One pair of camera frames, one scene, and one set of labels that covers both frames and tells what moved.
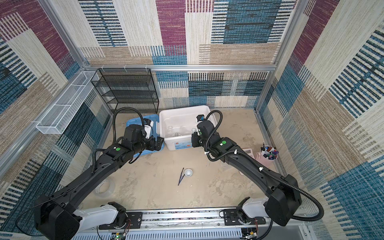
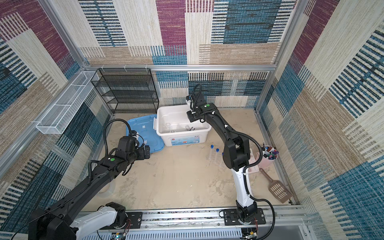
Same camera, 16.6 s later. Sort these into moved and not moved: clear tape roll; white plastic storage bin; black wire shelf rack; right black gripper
Moved: right black gripper
Not moved: white plastic storage bin; clear tape roll; black wire shelf rack
